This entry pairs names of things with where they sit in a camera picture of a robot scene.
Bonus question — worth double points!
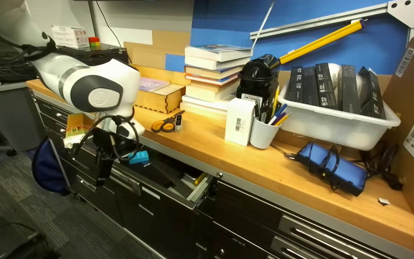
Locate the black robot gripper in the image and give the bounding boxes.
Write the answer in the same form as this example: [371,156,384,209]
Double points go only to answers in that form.
[91,127,137,189]

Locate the open grey metal drawer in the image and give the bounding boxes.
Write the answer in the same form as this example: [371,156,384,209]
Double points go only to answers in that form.
[105,148,217,210]

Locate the black drawer cabinet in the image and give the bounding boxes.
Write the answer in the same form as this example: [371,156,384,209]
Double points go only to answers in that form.
[33,95,403,259]

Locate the dark blue bag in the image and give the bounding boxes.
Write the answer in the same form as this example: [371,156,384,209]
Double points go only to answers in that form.
[30,137,73,196]

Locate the small grey box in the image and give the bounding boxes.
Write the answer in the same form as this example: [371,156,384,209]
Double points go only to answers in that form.
[173,114,186,134]

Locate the wooden tray box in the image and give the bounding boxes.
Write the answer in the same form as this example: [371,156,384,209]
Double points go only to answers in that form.
[132,65,187,115]

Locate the small yellow tool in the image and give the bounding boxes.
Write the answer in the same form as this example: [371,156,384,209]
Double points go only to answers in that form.
[193,171,209,187]

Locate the purple UIST booklet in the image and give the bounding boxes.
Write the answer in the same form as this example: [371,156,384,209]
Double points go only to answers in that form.
[138,76,171,94]

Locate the large flat white book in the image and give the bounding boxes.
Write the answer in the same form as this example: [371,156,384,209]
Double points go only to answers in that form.
[181,94,240,115]

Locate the thick tan paged book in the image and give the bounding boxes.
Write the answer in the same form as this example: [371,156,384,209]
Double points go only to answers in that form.
[186,81,242,104]

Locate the thin red blue book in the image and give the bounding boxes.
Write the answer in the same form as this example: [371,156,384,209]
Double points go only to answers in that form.
[186,74,242,88]

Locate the small white upright box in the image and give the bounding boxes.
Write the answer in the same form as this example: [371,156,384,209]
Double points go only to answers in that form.
[223,97,257,148]

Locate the thin orange cover book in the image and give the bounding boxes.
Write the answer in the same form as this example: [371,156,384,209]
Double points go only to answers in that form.
[184,65,244,82]

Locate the white carton with print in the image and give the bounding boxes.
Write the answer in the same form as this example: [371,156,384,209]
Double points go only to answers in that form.
[50,25,91,51]

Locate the thick white book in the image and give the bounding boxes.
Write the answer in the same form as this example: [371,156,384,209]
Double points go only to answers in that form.
[183,55,252,74]

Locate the white pen cup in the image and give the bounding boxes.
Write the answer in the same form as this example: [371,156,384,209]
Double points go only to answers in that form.
[249,115,282,151]

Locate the glossy dark cover book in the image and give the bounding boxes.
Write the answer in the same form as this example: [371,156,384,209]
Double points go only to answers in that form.
[184,43,253,64]

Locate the black device with white label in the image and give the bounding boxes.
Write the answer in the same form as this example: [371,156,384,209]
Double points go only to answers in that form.
[236,53,282,110]

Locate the blue pen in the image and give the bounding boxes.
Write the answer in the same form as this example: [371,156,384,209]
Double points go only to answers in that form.
[267,102,289,125]

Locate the yellow pencil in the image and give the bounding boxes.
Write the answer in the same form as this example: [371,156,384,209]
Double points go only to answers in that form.
[270,85,283,117]

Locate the black slim box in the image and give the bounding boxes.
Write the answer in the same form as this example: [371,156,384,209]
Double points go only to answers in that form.
[315,62,339,111]
[357,66,388,121]
[301,65,322,108]
[336,64,362,115]
[283,65,306,104]

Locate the thin white rod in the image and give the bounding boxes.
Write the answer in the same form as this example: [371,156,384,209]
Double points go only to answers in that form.
[253,2,276,48]

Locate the blue zip pouch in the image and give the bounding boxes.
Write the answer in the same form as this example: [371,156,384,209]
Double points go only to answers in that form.
[295,140,371,197]

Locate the white plastic bin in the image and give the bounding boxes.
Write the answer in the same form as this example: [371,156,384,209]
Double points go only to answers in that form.
[278,84,403,153]

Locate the yellow metal bar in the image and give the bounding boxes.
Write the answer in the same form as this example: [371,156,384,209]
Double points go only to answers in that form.
[278,19,365,66]

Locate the orange handled scissors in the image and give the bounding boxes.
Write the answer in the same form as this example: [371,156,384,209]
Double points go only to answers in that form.
[150,110,186,134]

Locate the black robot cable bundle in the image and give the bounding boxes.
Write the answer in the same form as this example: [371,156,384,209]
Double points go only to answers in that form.
[0,41,58,84]

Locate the aluminium extrusion rail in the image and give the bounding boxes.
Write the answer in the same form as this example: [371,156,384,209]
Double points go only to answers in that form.
[249,0,414,42]

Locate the black power cable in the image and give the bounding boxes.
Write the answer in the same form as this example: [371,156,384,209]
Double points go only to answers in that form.
[359,143,405,192]

